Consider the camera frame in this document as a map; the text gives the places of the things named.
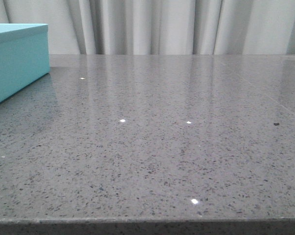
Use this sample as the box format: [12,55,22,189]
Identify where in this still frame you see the turquoise blue box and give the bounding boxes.
[0,23,50,103]

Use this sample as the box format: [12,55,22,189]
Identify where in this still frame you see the grey pleated curtain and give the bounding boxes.
[0,0,295,55]

